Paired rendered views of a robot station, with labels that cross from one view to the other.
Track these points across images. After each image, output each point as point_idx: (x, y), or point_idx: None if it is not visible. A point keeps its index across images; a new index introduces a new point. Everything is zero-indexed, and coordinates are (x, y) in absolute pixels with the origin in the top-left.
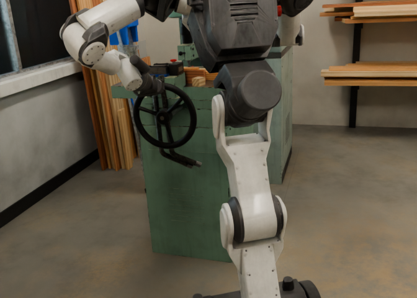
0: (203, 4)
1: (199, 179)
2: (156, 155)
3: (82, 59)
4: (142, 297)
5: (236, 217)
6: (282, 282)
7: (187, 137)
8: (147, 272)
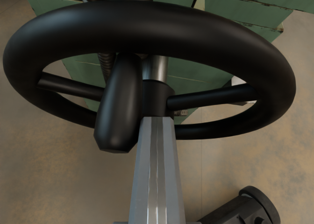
0: None
1: None
2: (94, 70)
3: None
4: (103, 191)
5: None
6: (253, 215)
7: (204, 139)
8: (98, 153)
